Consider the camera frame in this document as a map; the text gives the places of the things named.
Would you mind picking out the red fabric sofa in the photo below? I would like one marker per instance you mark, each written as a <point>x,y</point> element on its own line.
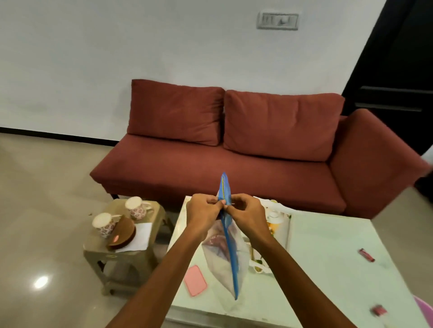
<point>257,169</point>

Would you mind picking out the person's right thumb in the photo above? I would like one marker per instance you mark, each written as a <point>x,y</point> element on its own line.
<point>237,201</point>

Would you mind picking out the person's right hand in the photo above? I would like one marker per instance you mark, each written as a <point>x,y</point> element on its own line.
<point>249,216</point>

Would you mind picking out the red sofa back cushion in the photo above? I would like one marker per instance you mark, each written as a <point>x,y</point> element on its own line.
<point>282,125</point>
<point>174,111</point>

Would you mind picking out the small red cap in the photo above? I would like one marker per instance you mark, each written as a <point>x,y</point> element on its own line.
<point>379,310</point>

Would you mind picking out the pink plastic tub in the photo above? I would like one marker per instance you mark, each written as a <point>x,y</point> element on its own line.
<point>425,309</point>

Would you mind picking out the white wall switch panel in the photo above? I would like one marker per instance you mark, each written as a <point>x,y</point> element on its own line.
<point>277,21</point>

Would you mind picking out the glass top coffee table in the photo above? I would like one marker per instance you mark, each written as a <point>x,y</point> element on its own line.
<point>324,263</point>

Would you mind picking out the dark wooden door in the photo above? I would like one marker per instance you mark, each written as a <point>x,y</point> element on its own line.
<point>392,74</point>

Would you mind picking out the clear zip bag blue seal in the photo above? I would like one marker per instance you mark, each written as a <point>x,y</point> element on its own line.
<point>227,246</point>

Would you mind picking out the person's right forearm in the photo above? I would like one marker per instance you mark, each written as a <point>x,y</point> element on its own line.
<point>297,287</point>

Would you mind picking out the person's left hand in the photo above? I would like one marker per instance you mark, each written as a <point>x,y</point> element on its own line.
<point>201,212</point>

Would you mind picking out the small red wrapper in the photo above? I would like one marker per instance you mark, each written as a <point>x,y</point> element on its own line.
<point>366,255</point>

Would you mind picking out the white paper sheet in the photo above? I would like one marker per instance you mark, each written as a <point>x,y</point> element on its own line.
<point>140,238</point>

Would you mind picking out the person's left thumb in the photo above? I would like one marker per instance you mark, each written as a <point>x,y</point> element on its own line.
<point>217,200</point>

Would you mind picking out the beige plastic stool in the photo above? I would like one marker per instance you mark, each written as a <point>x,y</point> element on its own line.
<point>125,256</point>

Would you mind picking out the floral white mug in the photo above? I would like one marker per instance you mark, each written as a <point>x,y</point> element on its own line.
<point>138,206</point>
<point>104,224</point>

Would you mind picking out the person's left forearm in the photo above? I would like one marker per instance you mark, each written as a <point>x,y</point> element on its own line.
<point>157,284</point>

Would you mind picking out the brown round coaster holder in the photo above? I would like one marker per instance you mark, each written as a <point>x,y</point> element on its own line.
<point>122,233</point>

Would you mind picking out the pink flat case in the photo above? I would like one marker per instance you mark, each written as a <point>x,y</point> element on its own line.
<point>195,280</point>

